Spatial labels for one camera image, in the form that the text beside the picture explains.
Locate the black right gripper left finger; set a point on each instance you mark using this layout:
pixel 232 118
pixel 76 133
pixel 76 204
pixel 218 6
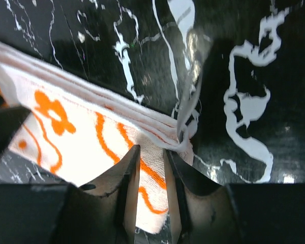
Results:
pixel 63 213

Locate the orange white towel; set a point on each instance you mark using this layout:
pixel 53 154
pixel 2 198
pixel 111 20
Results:
pixel 78 130

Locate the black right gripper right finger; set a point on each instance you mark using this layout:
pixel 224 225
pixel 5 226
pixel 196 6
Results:
pixel 202 211

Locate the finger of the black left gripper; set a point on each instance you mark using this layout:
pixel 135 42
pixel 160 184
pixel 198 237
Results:
pixel 11 119

